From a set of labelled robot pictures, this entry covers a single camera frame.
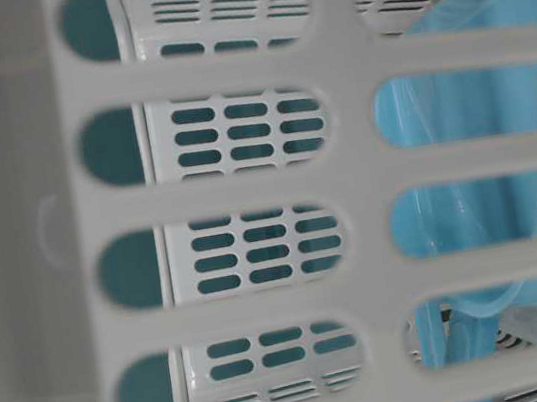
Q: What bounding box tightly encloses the white plastic shopping basket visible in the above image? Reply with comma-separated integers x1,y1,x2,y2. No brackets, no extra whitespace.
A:
0,0,537,402

